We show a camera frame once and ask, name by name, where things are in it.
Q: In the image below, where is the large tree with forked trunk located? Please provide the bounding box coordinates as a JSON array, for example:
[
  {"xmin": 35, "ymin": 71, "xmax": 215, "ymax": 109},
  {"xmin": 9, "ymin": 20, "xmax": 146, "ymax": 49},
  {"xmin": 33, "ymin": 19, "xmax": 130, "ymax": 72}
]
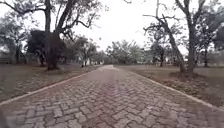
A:
[{"xmin": 0, "ymin": 0, "xmax": 104, "ymax": 71}]

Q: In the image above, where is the brick paved path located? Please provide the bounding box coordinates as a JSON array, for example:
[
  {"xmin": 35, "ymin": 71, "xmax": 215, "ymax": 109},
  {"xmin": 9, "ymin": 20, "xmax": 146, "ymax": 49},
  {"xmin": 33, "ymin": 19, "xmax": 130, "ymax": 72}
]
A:
[{"xmin": 0, "ymin": 64, "xmax": 224, "ymax": 128}]

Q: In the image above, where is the tall straight-trunked tree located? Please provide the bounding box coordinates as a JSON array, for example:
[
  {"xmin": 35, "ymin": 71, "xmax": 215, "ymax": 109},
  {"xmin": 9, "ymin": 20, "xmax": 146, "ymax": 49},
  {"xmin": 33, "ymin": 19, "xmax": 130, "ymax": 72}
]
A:
[{"xmin": 174, "ymin": 0, "xmax": 224, "ymax": 75}]

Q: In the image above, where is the leaning bare tree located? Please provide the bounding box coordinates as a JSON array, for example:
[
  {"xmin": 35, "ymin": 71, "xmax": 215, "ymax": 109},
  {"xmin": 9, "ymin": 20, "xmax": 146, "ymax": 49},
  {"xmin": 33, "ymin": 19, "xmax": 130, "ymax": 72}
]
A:
[{"xmin": 142, "ymin": 0, "xmax": 188, "ymax": 75}]

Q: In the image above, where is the row of trees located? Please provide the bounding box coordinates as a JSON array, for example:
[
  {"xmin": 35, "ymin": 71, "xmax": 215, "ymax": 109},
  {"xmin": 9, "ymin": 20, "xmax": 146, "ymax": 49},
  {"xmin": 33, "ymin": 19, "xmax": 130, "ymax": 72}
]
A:
[{"xmin": 0, "ymin": 13, "xmax": 224, "ymax": 68}]

